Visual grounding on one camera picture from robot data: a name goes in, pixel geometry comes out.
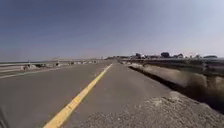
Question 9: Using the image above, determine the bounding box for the grey gravel patch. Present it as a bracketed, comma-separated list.
[77, 95, 224, 128]

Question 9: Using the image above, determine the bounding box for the metal guardrail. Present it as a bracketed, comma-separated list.
[121, 58, 224, 78]
[0, 59, 101, 72]

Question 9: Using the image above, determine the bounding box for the row of trees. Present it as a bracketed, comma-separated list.
[106, 51, 219, 60]

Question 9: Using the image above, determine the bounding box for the white painted line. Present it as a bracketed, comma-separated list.
[0, 64, 81, 80]

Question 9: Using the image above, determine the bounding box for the pale dirt strip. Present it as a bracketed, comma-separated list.
[129, 63, 224, 101]

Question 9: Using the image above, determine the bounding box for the yellow painted line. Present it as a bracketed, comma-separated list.
[42, 62, 114, 128]

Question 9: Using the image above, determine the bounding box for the pale concrete strip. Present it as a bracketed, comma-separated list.
[0, 63, 68, 75]

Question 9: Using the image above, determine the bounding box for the grey asphalt road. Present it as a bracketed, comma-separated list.
[0, 60, 224, 128]

